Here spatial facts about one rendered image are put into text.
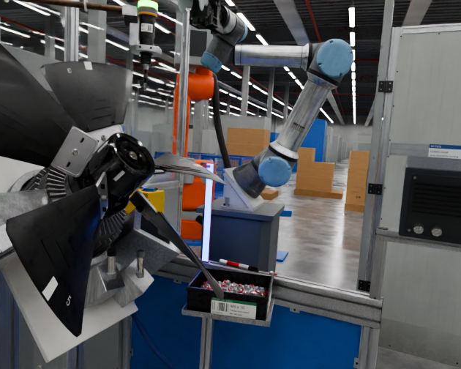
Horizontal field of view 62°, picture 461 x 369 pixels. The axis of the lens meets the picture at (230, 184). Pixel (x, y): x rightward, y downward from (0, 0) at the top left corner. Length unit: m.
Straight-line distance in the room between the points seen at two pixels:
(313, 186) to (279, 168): 8.71
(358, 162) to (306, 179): 2.16
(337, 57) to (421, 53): 1.32
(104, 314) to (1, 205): 0.33
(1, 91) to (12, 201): 0.20
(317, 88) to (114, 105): 0.67
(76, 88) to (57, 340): 0.57
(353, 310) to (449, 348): 1.66
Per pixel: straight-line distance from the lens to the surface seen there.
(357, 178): 8.27
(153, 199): 1.36
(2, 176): 1.02
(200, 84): 4.89
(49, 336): 0.87
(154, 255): 1.01
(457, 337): 2.76
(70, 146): 0.83
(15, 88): 0.81
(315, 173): 10.02
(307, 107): 1.33
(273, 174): 1.35
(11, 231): 0.57
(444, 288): 2.66
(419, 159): 1.09
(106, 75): 1.07
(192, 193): 4.72
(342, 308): 1.17
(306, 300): 1.19
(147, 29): 0.95
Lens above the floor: 1.26
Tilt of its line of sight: 6 degrees down
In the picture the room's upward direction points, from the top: 4 degrees clockwise
